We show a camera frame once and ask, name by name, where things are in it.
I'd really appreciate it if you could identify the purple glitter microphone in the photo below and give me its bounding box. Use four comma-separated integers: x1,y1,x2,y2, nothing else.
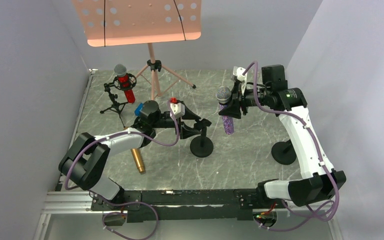
215,86,236,136

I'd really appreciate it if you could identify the black round-base mic stand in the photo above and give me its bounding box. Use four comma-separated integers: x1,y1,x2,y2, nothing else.
189,118,214,158

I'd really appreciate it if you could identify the black tripod shock-mount stand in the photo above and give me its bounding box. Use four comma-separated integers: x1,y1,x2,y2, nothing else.
99,73,137,128

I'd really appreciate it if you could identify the red glitter microphone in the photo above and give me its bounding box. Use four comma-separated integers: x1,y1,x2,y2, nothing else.
114,63,136,104

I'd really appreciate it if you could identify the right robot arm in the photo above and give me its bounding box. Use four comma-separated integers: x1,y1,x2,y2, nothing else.
216,64,347,207

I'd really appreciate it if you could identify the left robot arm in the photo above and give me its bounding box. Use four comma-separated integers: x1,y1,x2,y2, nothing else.
58,98,202,205

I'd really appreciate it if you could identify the pink music stand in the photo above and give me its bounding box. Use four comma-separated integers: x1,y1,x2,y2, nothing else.
72,0,202,100

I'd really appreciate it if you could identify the blue toy block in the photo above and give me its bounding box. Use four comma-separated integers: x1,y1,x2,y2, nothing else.
134,102,144,117

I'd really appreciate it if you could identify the gold microphone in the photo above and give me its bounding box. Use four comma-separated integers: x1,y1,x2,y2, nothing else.
130,148,146,175

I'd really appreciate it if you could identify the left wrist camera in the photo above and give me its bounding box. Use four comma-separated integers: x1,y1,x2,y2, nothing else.
169,97,186,119

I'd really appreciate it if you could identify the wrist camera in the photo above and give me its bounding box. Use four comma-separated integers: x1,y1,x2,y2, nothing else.
169,97,186,119
231,66,248,83

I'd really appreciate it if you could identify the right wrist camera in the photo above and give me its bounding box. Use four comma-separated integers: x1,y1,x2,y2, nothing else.
231,66,248,83

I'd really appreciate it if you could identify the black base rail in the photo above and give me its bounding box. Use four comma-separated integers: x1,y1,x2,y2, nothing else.
90,187,282,223

